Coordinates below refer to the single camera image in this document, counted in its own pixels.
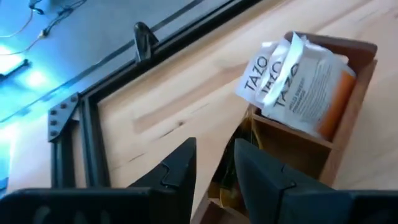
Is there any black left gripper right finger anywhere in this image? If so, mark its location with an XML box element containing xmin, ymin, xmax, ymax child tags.
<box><xmin>233</xmin><ymin>138</ymin><xmax>353</xmax><ymax>224</ymax></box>

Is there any black flat floor bar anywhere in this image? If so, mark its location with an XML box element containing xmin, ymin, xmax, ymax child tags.
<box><xmin>0</xmin><ymin>58</ymin><xmax>32</xmax><ymax>80</ymax></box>

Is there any dark green mango tea packet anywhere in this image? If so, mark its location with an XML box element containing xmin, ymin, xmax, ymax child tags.
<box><xmin>211</xmin><ymin>123</ymin><xmax>265</xmax><ymax>215</ymax></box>

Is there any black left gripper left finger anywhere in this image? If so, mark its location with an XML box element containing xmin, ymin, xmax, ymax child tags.
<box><xmin>127</xmin><ymin>137</ymin><xmax>198</xmax><ymax>224</ymax></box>

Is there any black floor cable with plug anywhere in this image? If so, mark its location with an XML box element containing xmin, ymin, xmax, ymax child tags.
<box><xmin>27</xmin><ymin>0</ymin><xmax>88</xmax><ymax>38</ymax></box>

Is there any black table end rail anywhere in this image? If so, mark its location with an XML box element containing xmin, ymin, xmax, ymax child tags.
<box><xmin>50</xmin><ymin>95</ymin><xmax>112</xmax><ymax>189</ymax></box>

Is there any white orange Tazo tea packet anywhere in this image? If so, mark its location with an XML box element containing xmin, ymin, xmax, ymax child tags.
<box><xmin>235</xmin><ymin>42</ymin><xmax>277</xmax><ymax>105</ymax></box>
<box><xmin>254</xmin><ymin>39</ymin><xmax>292</xmax><ymax>108</ymax></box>
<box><xmin>262</xmin><ymin>32</ymin><xmax>358</xmax><ymax>141</ymax></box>

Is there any grey metal corner bracket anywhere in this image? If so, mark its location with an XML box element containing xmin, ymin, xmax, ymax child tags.
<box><xmin>47</xmin><ymin>92</ymin><xmax>81</xmax><ymax>143</ymax></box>

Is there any wooden tea organizer box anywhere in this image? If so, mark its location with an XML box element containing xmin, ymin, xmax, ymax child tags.
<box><xmin>190</xmin><ymin>30</ymin><xmax>379</xmax><ymax>224</ymax></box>

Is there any black table edge handle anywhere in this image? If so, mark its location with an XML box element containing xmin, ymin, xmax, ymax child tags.
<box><xmin>132</xmin><ymin>21</ymin><xmax>160</xmax><ymax>63</ymax></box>

